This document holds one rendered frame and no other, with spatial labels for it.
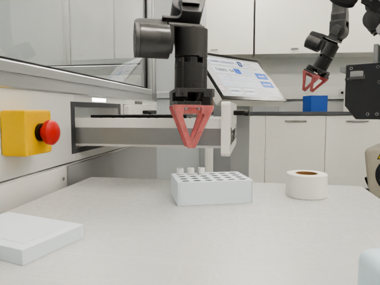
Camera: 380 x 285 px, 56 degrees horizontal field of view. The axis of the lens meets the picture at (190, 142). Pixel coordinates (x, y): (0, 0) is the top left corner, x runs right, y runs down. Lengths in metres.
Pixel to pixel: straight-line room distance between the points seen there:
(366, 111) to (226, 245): 0.82
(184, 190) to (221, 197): 0.06
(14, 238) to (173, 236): 0.17
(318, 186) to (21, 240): 0.45
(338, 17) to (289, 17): 2.85
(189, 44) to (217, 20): 3.71
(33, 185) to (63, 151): 0.12
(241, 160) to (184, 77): 1.33
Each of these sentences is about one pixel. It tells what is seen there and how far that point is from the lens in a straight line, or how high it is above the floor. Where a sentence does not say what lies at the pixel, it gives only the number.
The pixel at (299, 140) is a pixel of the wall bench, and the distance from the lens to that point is 3.93.
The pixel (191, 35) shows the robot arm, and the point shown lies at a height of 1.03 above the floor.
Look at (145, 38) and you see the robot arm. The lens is 0.60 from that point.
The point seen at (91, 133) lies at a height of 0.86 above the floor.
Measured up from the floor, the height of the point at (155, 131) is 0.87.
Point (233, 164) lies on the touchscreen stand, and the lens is 1.85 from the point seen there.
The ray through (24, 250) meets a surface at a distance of 0.40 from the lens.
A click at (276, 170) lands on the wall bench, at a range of 3.93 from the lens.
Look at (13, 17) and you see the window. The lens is 0.70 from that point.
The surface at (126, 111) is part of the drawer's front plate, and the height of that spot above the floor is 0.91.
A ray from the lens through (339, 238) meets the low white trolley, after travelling 0.47.
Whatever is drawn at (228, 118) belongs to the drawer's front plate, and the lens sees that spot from 0.71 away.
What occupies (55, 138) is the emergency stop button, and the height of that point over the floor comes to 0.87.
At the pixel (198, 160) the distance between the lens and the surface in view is 2.61.
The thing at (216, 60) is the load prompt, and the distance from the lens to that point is 1.83.
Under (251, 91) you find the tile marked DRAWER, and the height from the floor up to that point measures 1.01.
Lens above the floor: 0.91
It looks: 5 degrees down
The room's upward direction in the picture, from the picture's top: straight up
